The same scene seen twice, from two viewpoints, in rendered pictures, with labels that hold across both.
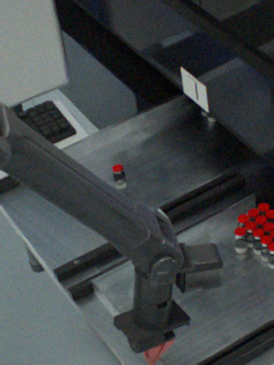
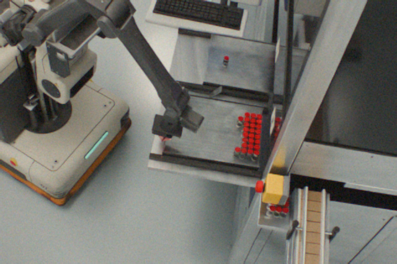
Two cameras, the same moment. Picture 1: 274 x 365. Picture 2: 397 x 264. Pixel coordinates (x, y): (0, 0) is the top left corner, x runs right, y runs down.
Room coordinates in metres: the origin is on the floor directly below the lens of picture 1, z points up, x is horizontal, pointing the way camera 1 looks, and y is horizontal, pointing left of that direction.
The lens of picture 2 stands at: (0.10, -0.49, 2.47)
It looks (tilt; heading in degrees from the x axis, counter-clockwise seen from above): 56 degrees down; 24
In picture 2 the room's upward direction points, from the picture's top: 10 degrees clockwise
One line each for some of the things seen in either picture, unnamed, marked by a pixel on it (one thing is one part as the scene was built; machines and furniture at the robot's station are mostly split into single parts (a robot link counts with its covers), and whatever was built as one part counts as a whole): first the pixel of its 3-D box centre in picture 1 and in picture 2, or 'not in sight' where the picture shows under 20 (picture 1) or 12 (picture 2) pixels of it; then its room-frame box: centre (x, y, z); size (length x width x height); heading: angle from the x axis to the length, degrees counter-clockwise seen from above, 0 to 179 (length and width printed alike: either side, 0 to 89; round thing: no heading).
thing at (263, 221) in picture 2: not in sight; (278, 212); (0.99, -0.45, 0.87); 0.14 x 0.13 x 0.02; 114
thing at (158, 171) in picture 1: (161, 158); (249, 66); (1.48, -0.05, 0.90); 0.34 x 0.26 x 0.04; 114
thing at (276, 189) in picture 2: not in sight; (275, 189); (0.99, -0.40, 0.99); 0.08 x 0.07 x 0.07; 114
